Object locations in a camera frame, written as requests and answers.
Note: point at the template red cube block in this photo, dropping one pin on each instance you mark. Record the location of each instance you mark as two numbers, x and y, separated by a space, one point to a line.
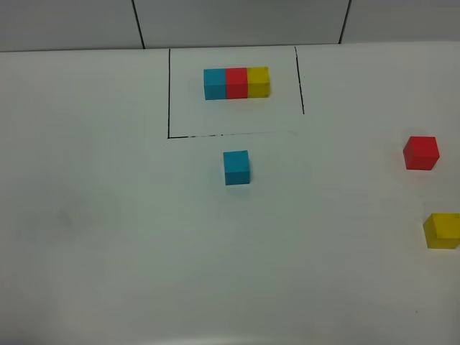
236 83

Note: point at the template blue cube block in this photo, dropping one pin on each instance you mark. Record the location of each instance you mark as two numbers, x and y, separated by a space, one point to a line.
214 82

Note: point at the template yellow cube block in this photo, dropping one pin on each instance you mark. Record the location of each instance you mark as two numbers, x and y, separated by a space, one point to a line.
258 82

